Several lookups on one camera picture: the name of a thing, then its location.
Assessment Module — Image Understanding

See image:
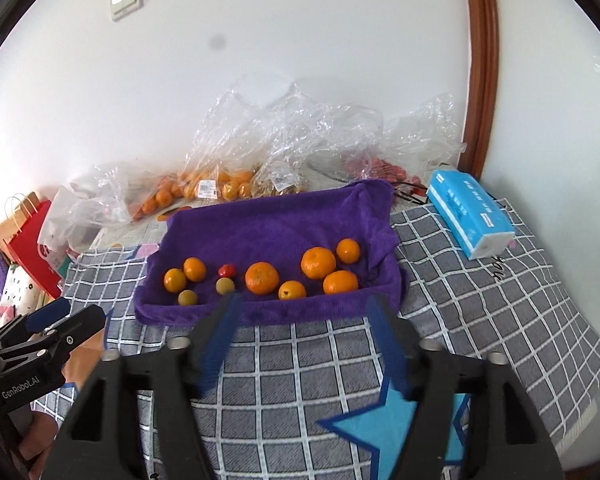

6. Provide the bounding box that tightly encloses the printed paper sheet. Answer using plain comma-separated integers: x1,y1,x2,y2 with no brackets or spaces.
87,207,178,251

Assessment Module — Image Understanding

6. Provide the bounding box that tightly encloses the red paper shopping bag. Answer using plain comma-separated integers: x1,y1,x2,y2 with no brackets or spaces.
6,194,63,298

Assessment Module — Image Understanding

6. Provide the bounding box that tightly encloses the blue tissue pack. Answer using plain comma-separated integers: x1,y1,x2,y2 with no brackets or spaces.
426,169,516,261

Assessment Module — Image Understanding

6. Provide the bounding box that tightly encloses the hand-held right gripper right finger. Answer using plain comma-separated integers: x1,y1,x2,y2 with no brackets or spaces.
367,295,566,480

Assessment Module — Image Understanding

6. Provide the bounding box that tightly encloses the clear bag of red fruits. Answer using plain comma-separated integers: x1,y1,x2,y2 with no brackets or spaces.
340,92,468,186

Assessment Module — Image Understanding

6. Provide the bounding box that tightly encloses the clear bag of labelled oranges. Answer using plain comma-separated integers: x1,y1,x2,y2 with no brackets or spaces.
180,77,261,201

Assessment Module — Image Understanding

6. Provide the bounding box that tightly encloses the clear bag of mandarins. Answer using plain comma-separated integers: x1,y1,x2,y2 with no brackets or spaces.
70,162,186,223

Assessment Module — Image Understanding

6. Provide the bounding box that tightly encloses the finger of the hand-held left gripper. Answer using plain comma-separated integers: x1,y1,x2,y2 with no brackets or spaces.
45,305,106,361
0,298,72,351

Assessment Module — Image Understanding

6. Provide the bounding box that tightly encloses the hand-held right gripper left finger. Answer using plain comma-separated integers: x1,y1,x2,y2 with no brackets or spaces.
42,292,243,480

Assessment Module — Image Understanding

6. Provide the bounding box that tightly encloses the white plastic bag red print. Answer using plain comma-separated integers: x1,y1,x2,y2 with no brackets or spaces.
40,185,101,256

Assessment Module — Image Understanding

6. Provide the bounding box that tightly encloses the purple towel-lined tray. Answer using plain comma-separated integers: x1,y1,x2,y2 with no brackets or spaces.
134,180,408,326

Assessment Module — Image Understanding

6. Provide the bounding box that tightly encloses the brown wooden door frame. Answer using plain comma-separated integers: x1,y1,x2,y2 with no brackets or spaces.
460,0,498,181

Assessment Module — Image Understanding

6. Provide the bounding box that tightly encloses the white dotted pillow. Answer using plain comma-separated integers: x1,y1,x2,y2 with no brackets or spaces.
0,262,48,313

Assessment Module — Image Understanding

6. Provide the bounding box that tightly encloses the person's left hand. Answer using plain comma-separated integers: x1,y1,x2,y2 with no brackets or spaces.
17,410,61,478

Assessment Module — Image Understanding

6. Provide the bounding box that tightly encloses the clear bag of brownish fruits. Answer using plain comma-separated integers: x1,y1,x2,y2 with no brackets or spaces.
252,100,383,196

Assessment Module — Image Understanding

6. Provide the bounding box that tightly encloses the large spotted orange mandarin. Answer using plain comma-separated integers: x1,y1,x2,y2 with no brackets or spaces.
244,262,280,295

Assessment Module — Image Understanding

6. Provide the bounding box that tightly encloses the grey plaid star blanket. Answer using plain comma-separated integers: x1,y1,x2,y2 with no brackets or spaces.
30,197,600,480

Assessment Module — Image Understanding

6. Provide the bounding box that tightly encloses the black cable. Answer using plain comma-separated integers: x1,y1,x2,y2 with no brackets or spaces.
392,184,428,206

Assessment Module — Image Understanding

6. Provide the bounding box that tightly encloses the white wall light switch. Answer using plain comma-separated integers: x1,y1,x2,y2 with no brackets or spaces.
109,0,143,22

